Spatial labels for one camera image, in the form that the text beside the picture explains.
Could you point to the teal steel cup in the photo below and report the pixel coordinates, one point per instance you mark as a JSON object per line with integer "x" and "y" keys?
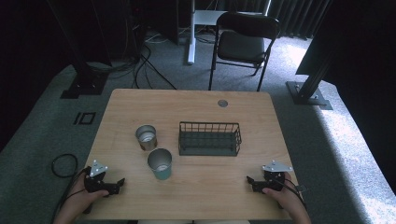
{"x": 160, "y": 165}

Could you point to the person's right hand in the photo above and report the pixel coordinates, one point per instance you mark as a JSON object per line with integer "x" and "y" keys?
{"x": 285, "y": 197}

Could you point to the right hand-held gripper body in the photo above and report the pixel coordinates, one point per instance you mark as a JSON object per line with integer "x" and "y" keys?
{"x": 274, "y": 180}

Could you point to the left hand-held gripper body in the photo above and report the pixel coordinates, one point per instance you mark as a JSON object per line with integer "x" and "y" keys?
{"x": 95, "y": 182}

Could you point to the black metal stand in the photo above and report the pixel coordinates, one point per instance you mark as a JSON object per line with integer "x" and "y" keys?
{"x": 308, "y": 93}
{"x": 84, "y": 81}

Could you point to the silver steel cup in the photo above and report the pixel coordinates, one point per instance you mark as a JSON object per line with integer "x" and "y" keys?
{"x": 146, "y": 137}

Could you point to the person's left hand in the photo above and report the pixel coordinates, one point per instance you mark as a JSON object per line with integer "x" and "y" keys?
{"x": 82, "y": 196}

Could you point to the grey round table grommet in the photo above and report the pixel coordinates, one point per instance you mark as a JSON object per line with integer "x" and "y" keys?
{"x": 222, "y": 103}

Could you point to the black folding chair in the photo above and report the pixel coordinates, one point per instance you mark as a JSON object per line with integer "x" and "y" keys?
{"x": 241, "y": 46}

